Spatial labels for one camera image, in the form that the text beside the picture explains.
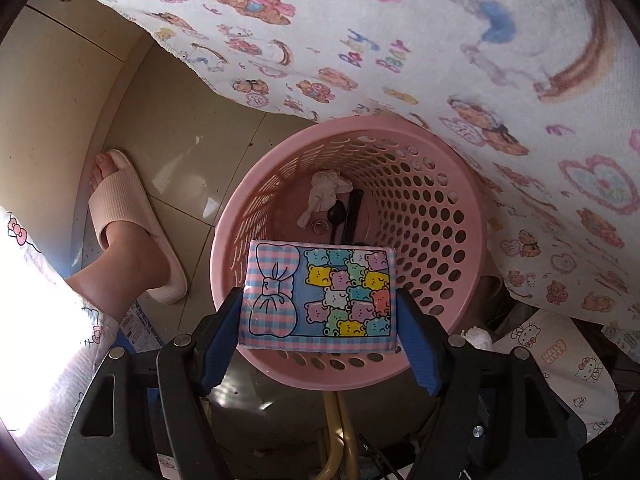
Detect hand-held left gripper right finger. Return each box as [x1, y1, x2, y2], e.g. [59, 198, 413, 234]
[394, 289, 587, 480]

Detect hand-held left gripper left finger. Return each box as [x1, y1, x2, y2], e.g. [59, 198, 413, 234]
[55, 286, 244, 480]

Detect bear-print tissue packet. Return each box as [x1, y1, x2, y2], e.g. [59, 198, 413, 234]
[239, 240, 402, 357]

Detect pink perforated plastic basket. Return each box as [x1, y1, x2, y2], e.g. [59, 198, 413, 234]
[210, 114, 489, 394]

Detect long black sachet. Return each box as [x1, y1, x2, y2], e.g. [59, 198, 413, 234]
[341, 189, 364, 244]

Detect white tissue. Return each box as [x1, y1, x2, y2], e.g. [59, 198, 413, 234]
[298, 191, 332, 229]

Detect blue printed pack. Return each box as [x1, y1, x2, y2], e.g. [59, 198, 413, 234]
[119, 301, 164, 357]

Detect person's foot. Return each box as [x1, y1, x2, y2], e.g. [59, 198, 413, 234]
[66, 152, 173, 322]

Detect pink ribbed slipper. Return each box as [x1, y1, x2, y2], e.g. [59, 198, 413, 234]
[88, 148, 189, 305]

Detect black plastic spoon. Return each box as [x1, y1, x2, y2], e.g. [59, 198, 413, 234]
[325, 200, 349, 237]

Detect cat-print pyjama pants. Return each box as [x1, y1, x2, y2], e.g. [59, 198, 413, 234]
[0, 205, 622, 480]

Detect bear-print blanket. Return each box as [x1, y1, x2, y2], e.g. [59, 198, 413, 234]
[44, 0, 640, 311]

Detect yellow metal frame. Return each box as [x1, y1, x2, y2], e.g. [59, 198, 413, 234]
[319, 391, 362, 480]

